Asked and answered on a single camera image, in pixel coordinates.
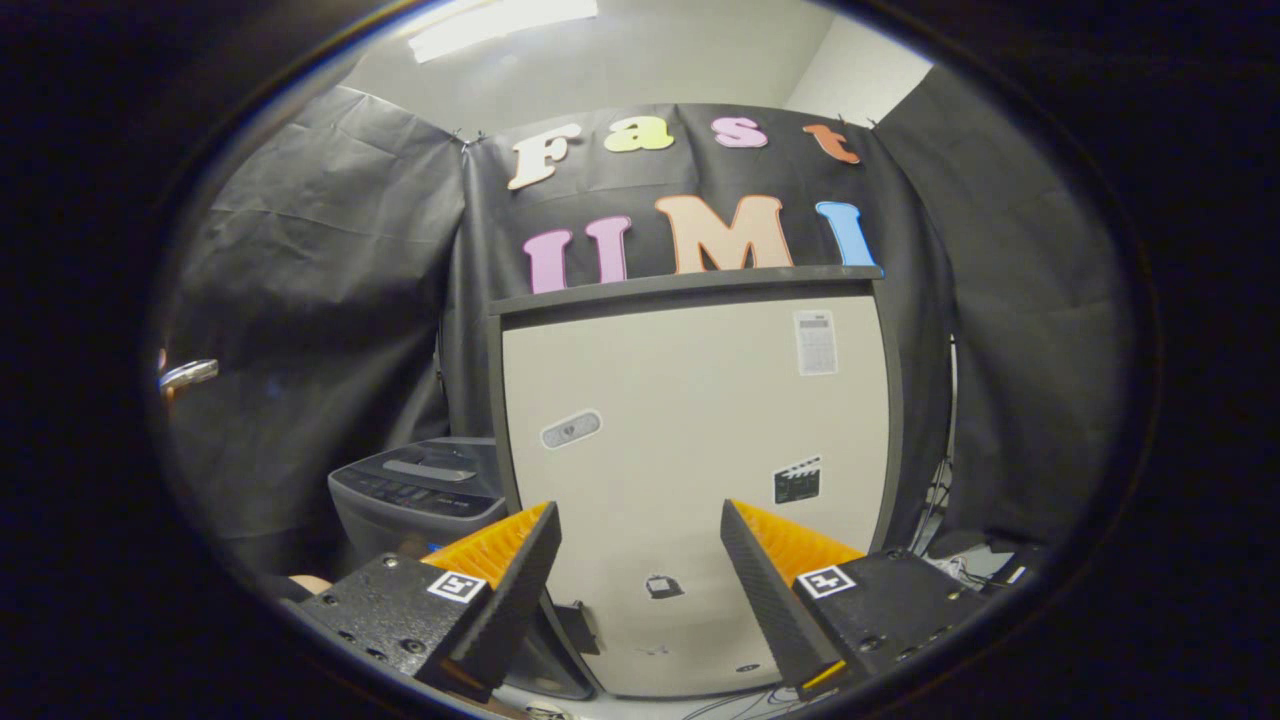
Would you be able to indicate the ceiling light panel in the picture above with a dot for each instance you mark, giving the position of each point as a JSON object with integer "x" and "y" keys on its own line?
{"x": 500, "y": 25}

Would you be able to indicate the silver smartphone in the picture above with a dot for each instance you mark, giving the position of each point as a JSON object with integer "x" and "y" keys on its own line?
{"x": 190, "y": 374}

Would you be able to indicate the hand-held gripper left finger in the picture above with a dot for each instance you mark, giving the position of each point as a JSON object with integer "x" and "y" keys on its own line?
{"x": 515, "y": 600}

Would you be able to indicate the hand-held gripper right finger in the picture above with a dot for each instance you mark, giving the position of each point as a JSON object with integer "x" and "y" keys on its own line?
{"x": 770, "y": 605}

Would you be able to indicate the black backdrop cloth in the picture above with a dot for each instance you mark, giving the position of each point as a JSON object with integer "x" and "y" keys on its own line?
{"x": 330, "y": 300}

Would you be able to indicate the beige cabinet with dark frame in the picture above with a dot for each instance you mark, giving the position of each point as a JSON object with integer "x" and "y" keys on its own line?
{"x": 680, "y": 420}

